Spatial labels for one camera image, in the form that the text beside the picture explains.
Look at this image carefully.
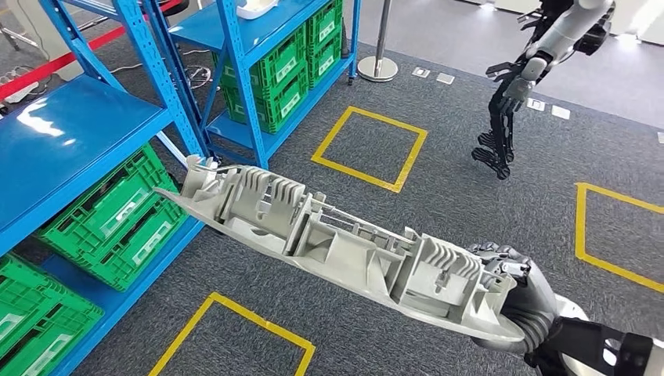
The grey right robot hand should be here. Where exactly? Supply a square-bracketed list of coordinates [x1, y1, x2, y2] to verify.
[469, 241, 560, 356]

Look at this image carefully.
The grey plastic wheel hubcap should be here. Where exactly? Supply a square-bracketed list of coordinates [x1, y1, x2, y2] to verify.
[153, 154, 528, 345]

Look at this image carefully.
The white plastic cover part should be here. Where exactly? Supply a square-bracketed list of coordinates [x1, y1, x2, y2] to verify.
[236, 0, 281, 20]

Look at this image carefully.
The yellow floor tape square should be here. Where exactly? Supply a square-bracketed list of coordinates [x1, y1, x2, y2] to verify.
[311, 106, 429, 194]
[147, 291, 316, 376]

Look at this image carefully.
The standing humanoid robot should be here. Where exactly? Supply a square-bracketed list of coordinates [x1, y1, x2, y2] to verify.
[471, 0, 619, 181]

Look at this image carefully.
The black round stool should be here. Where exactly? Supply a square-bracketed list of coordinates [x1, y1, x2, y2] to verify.
[155, 0, 214, 90]

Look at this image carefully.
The red barrier belt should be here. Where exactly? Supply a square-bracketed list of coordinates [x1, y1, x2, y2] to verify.
[0, 0, 182, 100]

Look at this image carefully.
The white desk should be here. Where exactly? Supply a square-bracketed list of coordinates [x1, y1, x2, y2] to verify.
[0, 0, 71, 66]

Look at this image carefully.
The chrome stanchion post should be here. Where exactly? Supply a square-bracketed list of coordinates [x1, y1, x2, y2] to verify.
[358, 0, 399, 83]

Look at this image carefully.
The white floor cable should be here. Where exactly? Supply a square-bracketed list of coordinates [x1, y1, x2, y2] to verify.
[106, 48, 208, 74]

